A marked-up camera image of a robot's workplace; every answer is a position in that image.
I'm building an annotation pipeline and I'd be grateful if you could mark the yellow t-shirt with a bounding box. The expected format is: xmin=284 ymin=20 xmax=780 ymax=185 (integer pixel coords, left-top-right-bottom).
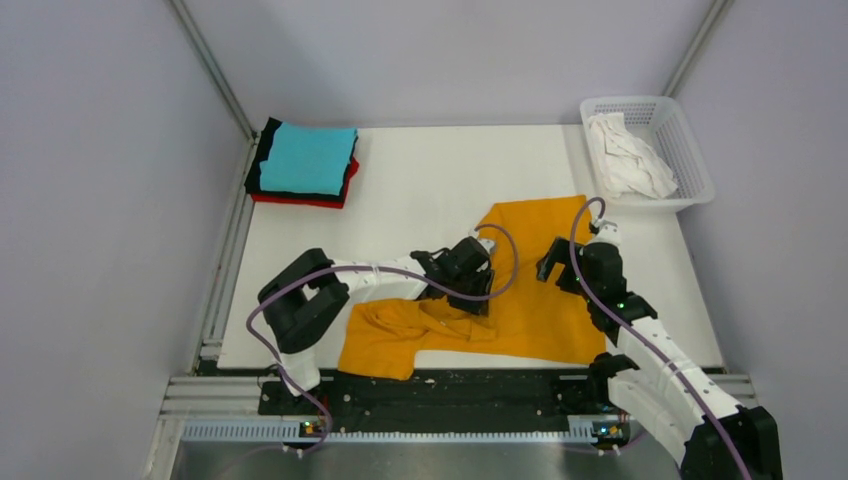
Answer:
xmin=338 ymin=195 xmax=606 ymax=380

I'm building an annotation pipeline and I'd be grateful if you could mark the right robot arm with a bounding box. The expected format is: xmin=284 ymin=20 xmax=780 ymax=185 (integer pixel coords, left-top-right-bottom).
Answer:
xmin=536 ymin=237 xmax=783 ymax=479

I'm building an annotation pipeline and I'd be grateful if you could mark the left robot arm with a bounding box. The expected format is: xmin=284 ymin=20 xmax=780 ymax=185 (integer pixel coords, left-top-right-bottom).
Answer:
xmin=257 ymin=235 xmax=496 ymax=414

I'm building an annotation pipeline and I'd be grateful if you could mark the white crumpled t-shirt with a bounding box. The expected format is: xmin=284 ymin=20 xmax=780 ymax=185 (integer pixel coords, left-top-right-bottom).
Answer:
xmin=588 ymin=112 xmax=678 ymax=200

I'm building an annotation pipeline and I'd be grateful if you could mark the white plastic laundry basket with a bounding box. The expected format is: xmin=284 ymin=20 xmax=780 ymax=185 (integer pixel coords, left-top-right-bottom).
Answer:
xmin=580 ymin=95 xmax=715 ymax=214

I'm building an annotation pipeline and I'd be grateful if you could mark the cyan folded t-shirt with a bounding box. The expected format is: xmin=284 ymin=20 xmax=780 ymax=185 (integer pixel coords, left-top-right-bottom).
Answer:
xmin=259 ymin=123 xmax=358 ymax=196

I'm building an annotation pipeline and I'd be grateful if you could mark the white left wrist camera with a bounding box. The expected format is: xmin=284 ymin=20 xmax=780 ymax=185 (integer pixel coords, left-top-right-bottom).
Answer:
xmin=473 ymin=230 xmax=497 ymax=257

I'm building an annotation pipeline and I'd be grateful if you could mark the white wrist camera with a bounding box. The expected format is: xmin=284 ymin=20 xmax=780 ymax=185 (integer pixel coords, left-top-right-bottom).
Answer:
xmin=473 ymin=230 xmax=497 ymax=257
xmin=589 ymin=218 xmax=621 ymax=247

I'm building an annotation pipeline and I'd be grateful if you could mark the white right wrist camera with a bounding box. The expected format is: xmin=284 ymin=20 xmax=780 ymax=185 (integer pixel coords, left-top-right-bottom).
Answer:
xmin=589 ymin=218 xmax=621 ymax=247

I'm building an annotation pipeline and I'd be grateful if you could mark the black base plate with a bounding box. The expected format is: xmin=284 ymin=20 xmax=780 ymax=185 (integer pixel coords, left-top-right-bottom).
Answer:
xmin=258 ymin=369 xmax=636 ymax=445

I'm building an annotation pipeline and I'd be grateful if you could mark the right aluminium frame post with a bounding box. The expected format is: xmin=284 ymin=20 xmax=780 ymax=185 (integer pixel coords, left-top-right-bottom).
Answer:
xmin=662 ymin=0 xmax=735 ymax=98

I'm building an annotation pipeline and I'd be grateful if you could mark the aluminium frame post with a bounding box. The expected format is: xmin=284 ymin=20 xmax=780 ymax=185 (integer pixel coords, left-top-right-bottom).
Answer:
xmin=168 ymin=0 xmax=258 ymax=142
xmin=662 ymin=0 xmax=735 ymax=98

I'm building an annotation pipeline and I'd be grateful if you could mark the left aluminium frame post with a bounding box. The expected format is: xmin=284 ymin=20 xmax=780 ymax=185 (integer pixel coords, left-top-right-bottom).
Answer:
xmin=168 ymin=0 xmax=258 ymax=142

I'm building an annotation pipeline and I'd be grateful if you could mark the aluminium front rail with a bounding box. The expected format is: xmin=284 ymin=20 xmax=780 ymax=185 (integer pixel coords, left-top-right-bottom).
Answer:
xmin=161 ymin=369 xmax=764 ymax=456

